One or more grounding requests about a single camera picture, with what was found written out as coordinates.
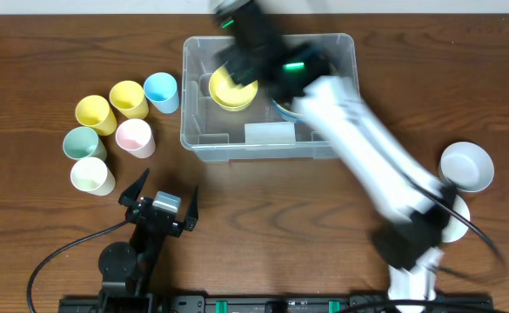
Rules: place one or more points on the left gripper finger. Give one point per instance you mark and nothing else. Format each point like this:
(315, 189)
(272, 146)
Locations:
(191, 217)
(129, 197)

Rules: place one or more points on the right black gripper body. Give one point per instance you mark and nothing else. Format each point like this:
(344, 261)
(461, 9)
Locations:
(240, 61)

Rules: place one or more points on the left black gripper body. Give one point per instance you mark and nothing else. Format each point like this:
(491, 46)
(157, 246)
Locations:
(155, 216)

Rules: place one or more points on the yellow small bowl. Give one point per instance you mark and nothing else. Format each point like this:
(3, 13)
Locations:
(228, 95)

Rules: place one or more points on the dark blue bowl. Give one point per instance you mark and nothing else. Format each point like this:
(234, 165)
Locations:
(286, 114)

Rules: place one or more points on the white small bowl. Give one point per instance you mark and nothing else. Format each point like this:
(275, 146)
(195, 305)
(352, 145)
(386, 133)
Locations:
(455, 229)

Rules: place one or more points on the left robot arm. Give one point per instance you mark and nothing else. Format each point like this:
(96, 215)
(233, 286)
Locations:
(126, 267)

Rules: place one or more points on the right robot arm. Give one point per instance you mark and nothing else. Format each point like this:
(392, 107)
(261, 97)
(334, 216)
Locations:
(416, 205)

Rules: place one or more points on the clear plastic storage container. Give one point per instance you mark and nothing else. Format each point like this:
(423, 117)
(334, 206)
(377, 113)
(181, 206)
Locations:
(217, 135)

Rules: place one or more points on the white label in container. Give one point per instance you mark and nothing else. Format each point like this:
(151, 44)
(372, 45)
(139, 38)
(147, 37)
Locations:
(270, 133)

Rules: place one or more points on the cream white plastic cup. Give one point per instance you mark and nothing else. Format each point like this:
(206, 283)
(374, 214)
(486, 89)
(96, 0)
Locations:
(91, 175)

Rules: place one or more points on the pink plastic cup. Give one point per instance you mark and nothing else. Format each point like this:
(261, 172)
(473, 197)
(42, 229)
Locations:
(136, 137)

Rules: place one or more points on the mint green plastic cup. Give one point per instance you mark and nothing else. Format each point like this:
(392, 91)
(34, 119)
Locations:
(83, 142)

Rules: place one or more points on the yellow plastic cup left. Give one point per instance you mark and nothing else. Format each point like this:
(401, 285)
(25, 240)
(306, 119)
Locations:
(95, 112)

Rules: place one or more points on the yellow plastic cup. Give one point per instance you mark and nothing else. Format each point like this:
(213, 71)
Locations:
(95, 112)
(129, 99)

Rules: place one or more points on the yellow plastic cup upper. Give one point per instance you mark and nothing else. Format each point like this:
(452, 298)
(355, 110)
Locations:
(129, 99)

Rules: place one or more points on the light blue plastic cup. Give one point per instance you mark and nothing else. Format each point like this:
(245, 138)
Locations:
(161, 90)

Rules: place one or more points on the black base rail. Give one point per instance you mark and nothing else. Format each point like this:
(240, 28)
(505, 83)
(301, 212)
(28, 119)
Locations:
(208, 304)

